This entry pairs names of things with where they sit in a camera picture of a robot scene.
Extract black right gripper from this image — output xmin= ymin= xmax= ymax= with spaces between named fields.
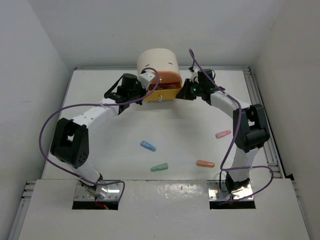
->
xmin=176 ymin=78 xmax=204 ymax=101

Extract red pen dark cap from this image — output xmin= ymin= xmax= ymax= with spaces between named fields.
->
xmin=157 ymin=84 xmax=178 ymax=90

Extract orange top drawer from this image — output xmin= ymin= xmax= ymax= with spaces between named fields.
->
xmin=158 ymin=71 xmax=182 ymax=86

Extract yellow drawer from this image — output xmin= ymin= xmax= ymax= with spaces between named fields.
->
xmin=143 ymin=83 xmax=182 ymax=102

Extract cream drawer cabinet shell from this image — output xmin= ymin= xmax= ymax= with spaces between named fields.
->
xmin=136 ymin=48 xmax=180 ymax=75

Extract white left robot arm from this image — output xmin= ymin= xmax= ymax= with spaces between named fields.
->
xmin=50 ymin=71 xmax=156 ymax=188

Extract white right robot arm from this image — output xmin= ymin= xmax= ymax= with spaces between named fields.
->
xmin=176 ymin=67 xmax=270 ymax=193

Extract pink correction tape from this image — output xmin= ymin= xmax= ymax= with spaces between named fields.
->
xmin=215 ymin=130 xmax=232 ymax=139

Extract blue correction tape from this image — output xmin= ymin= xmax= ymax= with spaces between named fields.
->
xmin=140 ymin=140 xmax=156 ymax=152

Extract orange correction tape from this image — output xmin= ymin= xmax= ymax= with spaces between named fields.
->
xmin=196 ymin=160 xmax=215 ymax=168

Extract green correction tape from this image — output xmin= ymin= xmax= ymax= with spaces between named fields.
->
xmin=150 ymin=163 xmax=169 ymax=172

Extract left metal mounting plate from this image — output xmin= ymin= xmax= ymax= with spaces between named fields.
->
xmin=74 ymin=181 xmax=123 ymax=202

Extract metal mounting plate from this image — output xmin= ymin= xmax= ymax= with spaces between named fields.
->
xmin=207 ymin=180 xmax=254 ymax=202
xmin=74 ymin=181 xmax=123 ymax=202

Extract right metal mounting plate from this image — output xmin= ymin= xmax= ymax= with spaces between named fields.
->
xmin=207 ymin=180 xmax=254 ymax=202

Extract white front shelf board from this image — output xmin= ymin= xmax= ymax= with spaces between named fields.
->
xmin=19 ymin=179 xmax=309 ymax=240

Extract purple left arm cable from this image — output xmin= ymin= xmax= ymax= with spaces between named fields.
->
xmin=39 ymin=66 xmax=160 ymax=201

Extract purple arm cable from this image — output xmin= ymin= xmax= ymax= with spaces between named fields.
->
xmin=39 ymin=66 xmax=160 ymax=201
xmin=188 ymin=48 xmax=274 ymax=202

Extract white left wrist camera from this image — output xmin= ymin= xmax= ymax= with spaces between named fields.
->
xmin=137 ymin=71 xmax=156 ymax=90

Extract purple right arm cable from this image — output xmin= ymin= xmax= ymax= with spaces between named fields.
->
xmin=188 ymin=48 xmax=274 ymax=202

